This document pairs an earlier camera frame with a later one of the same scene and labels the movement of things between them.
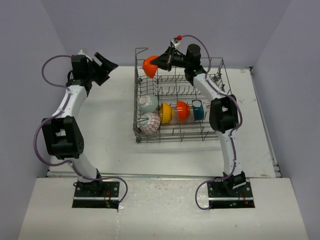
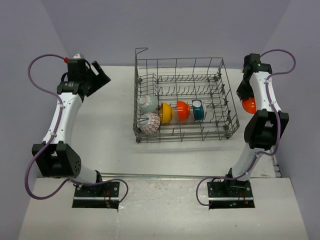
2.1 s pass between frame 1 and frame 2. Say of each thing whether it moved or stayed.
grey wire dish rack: stayed
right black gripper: moved
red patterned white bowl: stayed
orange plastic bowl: moved
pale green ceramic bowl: stayed
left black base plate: stayed
